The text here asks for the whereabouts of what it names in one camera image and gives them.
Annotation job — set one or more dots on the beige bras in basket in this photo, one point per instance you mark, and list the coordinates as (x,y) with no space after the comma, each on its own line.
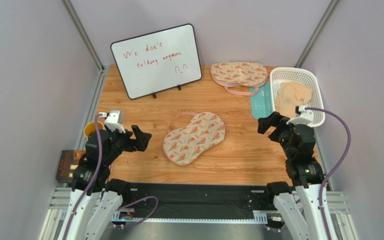
(290,95)

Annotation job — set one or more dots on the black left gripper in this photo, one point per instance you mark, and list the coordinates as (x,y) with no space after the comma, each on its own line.
(141,145)

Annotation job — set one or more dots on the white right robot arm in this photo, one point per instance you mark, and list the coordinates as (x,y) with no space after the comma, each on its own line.
(311,221)

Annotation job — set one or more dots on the yellow patterned mug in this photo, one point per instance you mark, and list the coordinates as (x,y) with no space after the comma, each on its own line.
(91,127)

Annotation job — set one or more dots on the teal card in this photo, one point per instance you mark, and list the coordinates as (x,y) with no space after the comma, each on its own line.
(261,102)

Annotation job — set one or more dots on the white plastic basket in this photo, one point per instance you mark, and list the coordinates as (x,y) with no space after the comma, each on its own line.
(287,74)

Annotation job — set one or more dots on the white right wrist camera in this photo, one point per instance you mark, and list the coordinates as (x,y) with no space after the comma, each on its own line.
(303,116)

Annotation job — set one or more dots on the whiteboard with red writing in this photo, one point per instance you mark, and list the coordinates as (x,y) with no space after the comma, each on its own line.
(158,61)

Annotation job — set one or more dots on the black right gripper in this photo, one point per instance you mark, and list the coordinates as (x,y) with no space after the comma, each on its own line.
(275,126)

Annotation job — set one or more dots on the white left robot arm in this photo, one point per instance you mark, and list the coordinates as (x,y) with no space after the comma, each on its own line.
(94,198)

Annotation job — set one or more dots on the stacked floral laundry bags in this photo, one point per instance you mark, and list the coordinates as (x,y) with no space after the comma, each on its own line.
(233,74)

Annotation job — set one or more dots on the aluminium frame rail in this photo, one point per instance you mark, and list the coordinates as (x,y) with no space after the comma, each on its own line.
(162,218)

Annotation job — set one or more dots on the floral mesh laundry bag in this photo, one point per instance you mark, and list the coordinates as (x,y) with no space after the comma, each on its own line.
(184,145)

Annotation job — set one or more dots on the dark book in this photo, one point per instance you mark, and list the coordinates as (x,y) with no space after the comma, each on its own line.
(68,162)

